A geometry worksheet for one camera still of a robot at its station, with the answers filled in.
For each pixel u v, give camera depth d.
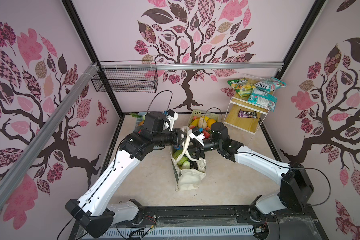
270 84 0.82
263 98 0.77
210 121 1.08
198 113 1.14
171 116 0.58
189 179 0.72
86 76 0.78
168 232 0.70
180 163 0.83
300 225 0.72
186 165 0.81
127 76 0.95
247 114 0.95
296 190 0.42
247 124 0.93
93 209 0.37
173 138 0.56
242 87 0.85
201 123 1.03
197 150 0.62
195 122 1.09
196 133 0.61
